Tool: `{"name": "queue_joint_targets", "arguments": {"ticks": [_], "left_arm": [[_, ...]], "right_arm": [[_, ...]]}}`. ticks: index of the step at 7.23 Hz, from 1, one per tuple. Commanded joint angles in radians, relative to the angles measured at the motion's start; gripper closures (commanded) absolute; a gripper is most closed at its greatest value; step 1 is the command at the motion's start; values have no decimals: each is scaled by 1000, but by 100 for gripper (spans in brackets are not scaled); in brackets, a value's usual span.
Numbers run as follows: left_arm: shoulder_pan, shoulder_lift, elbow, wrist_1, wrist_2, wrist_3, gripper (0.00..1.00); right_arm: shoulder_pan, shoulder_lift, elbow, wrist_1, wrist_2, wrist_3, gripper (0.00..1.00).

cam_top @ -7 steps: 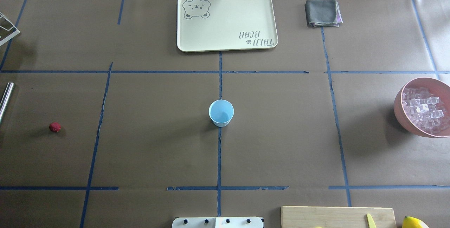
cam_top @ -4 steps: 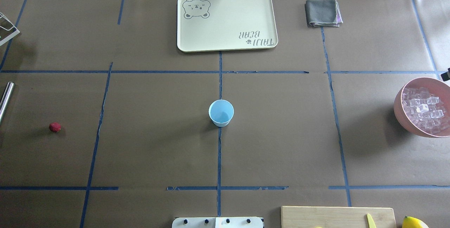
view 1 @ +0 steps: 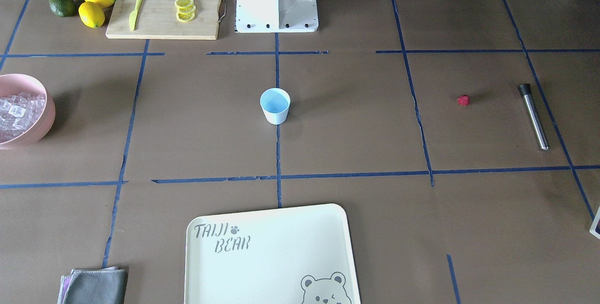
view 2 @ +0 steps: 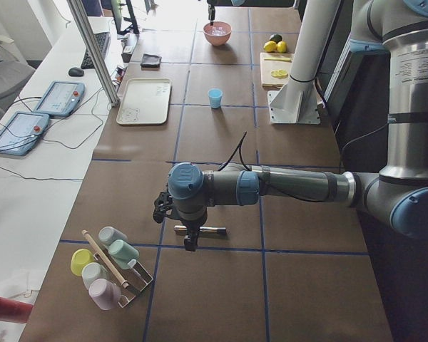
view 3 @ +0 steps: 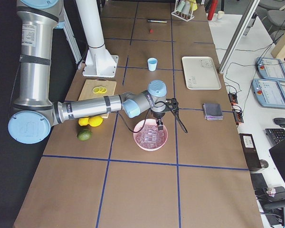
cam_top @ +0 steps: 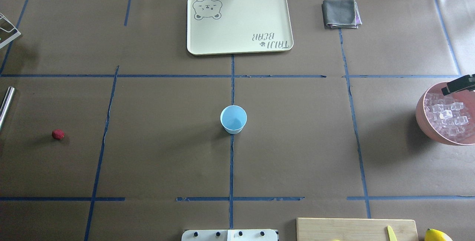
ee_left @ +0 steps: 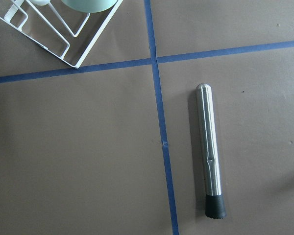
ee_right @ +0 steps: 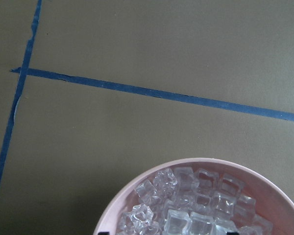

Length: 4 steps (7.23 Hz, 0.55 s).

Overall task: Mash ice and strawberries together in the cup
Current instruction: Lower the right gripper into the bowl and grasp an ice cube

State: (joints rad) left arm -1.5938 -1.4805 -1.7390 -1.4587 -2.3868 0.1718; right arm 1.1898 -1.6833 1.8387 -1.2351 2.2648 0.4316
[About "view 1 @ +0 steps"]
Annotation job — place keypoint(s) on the light blue plastic cup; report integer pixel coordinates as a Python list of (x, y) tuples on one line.
[(275, 104)]

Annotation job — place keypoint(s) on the clear ice cubes pile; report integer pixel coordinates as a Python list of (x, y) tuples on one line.
[(18, 113)]

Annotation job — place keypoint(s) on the cream bear tray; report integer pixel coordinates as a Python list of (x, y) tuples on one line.
[(298, 255)]

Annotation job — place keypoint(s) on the red strawberry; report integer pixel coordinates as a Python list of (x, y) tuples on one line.
[(463, 100)]

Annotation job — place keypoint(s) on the lemon slices stack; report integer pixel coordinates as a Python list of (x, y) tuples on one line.
[(185, 10)]

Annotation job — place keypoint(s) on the bamboo cutting board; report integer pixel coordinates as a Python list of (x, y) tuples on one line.
[(157, 20)]

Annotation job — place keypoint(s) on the yellow plastic knife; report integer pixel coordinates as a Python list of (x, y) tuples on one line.
[(133, 15)]

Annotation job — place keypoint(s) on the steel muddler black tip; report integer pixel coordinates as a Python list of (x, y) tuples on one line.
[(526, 93)]

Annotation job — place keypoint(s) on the yellow lemon lower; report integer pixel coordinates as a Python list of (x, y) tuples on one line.
[(91, 14)]

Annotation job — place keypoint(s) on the grey folded cloth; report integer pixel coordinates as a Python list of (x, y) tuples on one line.
[(93, 286)]

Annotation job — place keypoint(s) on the green avocado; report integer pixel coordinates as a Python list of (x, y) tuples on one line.
[(63, 8)]

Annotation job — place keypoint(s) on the pink bowl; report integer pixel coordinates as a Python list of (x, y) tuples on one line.
[(12, 84)]

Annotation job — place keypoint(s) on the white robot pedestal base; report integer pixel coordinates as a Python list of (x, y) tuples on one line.
[(276, 16)]

